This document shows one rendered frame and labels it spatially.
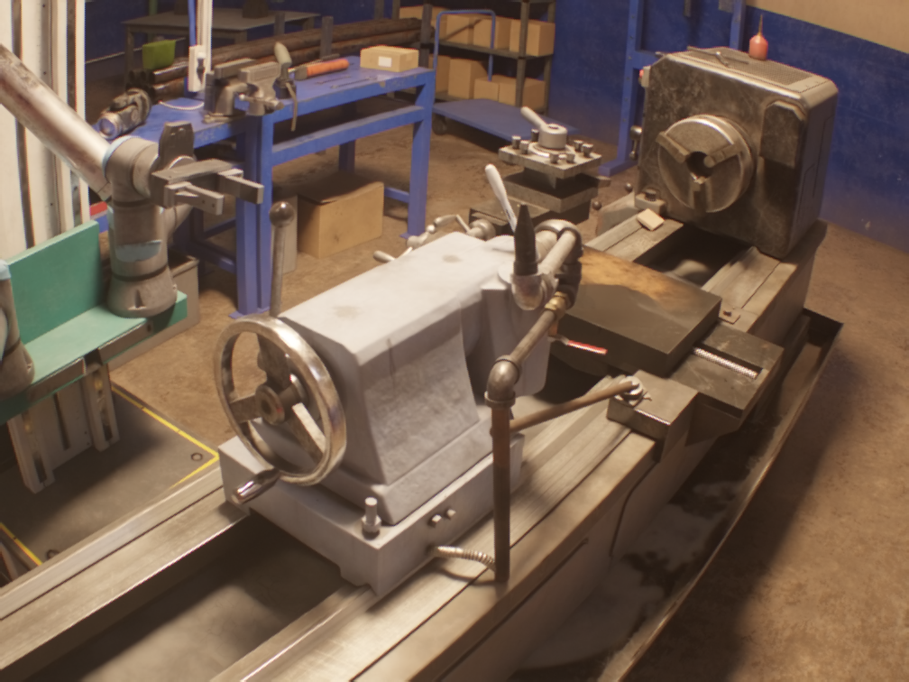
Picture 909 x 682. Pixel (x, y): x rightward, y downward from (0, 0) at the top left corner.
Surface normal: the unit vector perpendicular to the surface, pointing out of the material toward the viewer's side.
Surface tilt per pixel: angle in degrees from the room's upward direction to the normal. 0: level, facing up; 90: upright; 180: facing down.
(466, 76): 90
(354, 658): 0
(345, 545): 90
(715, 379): 0
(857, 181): 90
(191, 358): 0
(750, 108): 90
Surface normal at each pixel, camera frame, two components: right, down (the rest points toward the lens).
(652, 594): 0.06, -0.87
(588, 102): -0.60, 0.36
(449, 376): 0.78, 0.07
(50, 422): 0.84, 0.31
